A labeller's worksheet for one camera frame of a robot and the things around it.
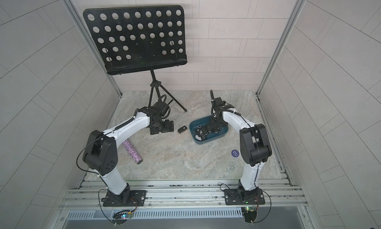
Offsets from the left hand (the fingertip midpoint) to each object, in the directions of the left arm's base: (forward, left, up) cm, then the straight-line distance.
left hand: (170, 129), depth 89 cm
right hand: (+6, -28, -2) cm, 29 cm away
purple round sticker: (-12, -39, -6) cm, 41 cm away
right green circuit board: (-41, -42, -8) cm, 59 cm away
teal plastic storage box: (-4, -25, -3) cm, 25 cm away
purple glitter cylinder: (-13, +20, -3) cm, 24 cm away
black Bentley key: (-1, -18, -2) cm, 18 cm away
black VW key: (+3, -7, -4) cm, 9 cm away
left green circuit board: (-43, +18, -5) cm, 46 cm away
